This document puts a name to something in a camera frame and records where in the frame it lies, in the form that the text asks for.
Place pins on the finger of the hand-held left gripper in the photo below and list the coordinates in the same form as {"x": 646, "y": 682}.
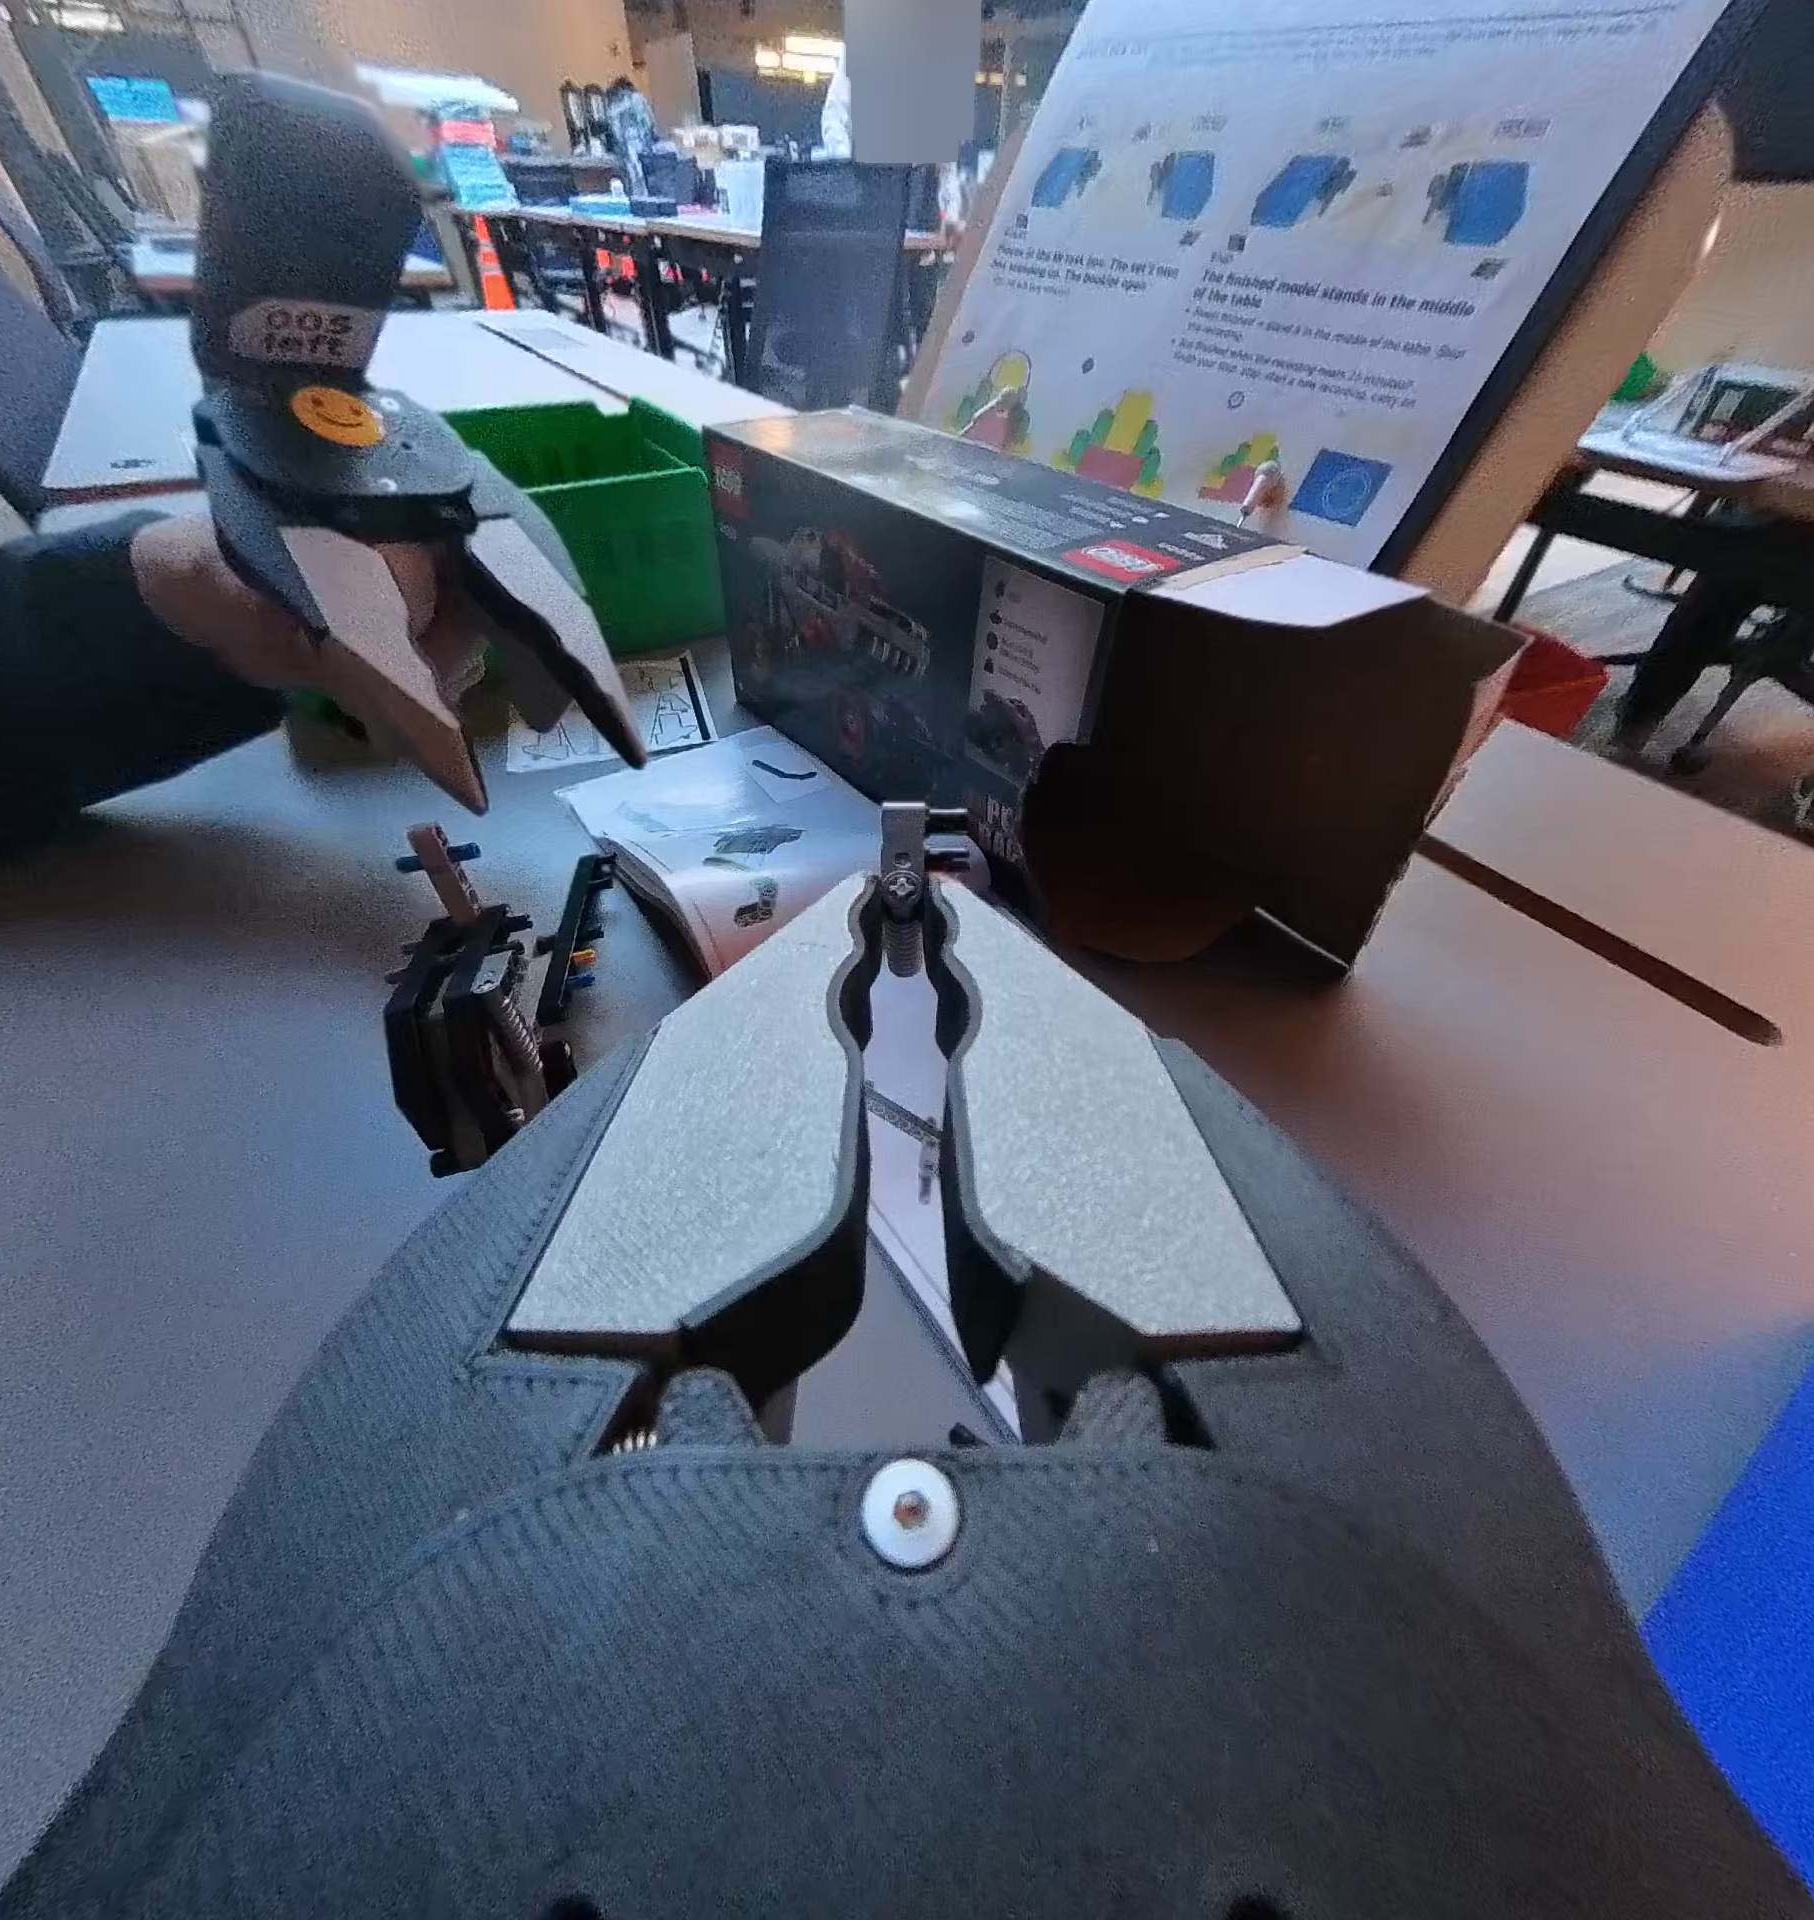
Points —
{"x": 557, "y": 629}
{"x": 384, "y": 646}

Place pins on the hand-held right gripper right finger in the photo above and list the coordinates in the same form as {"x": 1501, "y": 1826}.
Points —
{"x": 1103, "y": 1185}

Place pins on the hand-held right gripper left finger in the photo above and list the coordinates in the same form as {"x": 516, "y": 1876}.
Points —
{"x": 695, "y": 1169}

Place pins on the partly built lego model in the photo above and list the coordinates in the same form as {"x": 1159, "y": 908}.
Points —
{"x": 463, "y": 1021}

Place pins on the person's left forearm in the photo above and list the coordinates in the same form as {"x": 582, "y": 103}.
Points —
{"x": 52, "y": 689}

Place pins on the lego instruction booklet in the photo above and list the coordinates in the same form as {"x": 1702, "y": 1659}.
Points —
{"x": 695, "y": 856}

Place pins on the black cardboard lego box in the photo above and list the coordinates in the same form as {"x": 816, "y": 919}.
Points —
{"x": 879, "y": 601}

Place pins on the person's left hand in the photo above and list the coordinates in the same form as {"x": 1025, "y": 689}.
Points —
{"x": 215, "y": 616}

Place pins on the green plastic bin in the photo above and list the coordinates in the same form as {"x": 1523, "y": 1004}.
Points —
{"x": 621, "y": 512}

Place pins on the white sticker sheet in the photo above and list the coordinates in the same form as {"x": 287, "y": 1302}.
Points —
{"x": 666, "y": 713}

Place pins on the orange traffic cone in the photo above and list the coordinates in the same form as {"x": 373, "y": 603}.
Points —
{"x": 494, "y": 267}

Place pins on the white table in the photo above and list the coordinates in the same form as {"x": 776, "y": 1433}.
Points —
{"x": 140, "y": 391}

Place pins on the dark chair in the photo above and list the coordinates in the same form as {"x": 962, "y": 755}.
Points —
{"x": 2, "y": 358}

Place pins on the black office chair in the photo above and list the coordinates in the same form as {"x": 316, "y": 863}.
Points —
{"x": 833, "y": 285}

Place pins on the red plastic bin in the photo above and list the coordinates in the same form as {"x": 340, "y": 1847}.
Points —
{"x": 1553, "y": 683}

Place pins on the blue panel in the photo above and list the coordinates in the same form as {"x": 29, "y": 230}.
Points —
{"x": 1777, "y": 1621}

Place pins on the instruction poster board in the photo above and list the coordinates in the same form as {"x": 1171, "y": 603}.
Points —
{"x": 1297, "y": 269}

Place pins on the dark side table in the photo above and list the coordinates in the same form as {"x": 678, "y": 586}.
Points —
{"x": 1732, "y": 540}

